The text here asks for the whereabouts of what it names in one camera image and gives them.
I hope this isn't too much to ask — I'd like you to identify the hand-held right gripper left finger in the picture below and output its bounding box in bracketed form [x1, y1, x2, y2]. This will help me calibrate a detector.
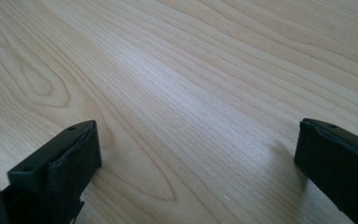
[1, 119, 103, 224]

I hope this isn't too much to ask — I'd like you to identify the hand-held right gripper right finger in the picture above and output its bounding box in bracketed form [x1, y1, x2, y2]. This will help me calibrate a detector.
[294, 118, 358, 224]

